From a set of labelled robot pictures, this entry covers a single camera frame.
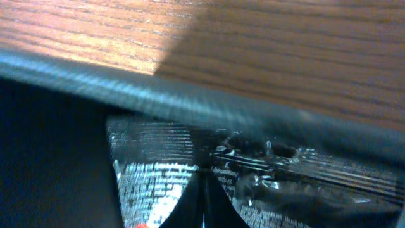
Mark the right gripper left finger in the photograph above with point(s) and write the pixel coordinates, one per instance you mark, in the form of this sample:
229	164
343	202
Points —
188	212

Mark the dark green open box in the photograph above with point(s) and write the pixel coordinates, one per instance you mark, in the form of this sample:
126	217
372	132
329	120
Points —
56	165

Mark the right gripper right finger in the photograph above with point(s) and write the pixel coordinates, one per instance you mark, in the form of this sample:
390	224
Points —
218	210

